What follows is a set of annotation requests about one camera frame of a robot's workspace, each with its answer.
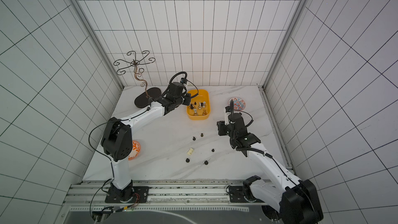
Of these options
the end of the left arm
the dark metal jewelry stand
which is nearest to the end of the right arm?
the end of the left arm

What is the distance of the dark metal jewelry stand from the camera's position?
0.87 meters

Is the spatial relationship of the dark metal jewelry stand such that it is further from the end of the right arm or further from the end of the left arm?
the end of the right arm
